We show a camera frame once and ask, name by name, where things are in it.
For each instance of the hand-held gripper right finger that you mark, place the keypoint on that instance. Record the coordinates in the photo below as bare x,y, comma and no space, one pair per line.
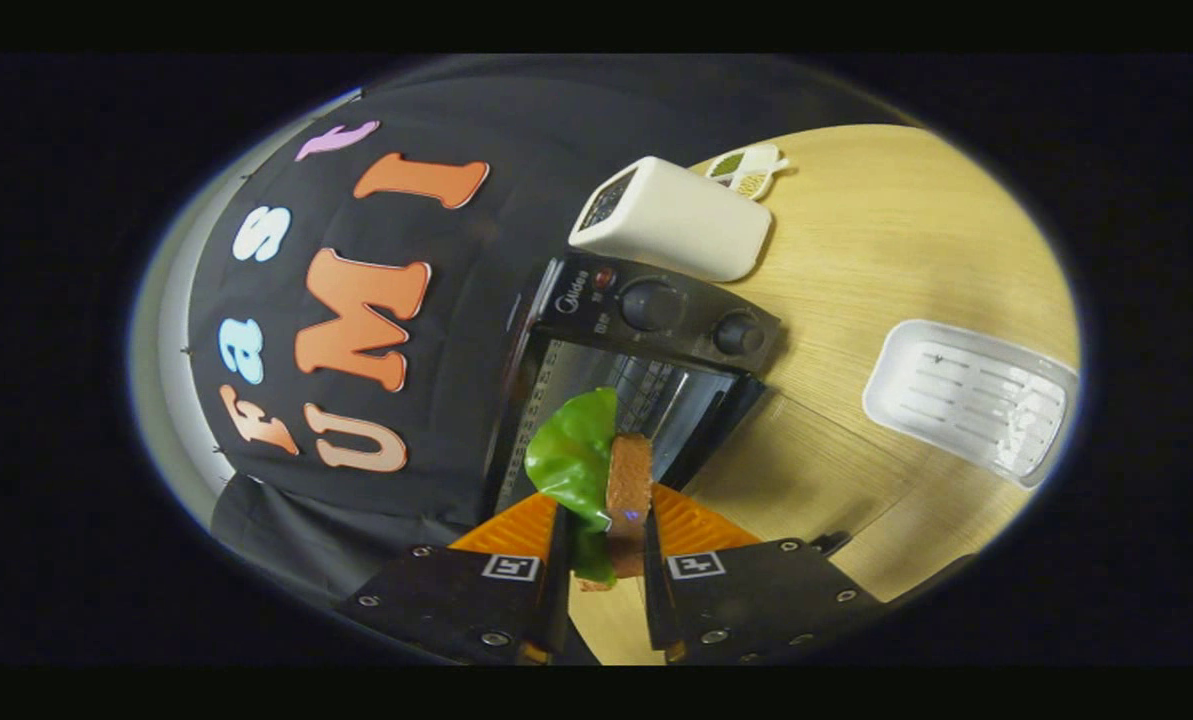
656,610

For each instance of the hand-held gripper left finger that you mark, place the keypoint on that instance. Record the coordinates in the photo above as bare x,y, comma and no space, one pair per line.
556,600

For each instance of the white bread lettuce sandwich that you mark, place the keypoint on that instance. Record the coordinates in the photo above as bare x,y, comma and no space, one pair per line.
628,480

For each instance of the black toaster oven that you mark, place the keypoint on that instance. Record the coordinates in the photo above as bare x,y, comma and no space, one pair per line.
686,320

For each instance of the white pop-up toaster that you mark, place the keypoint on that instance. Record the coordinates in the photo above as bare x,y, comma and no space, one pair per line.
686,220

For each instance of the white plastic tray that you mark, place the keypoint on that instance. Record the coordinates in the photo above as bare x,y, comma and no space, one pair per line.
966,395

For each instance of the small white divided dish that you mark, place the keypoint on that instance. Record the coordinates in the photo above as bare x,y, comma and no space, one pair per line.
746,170

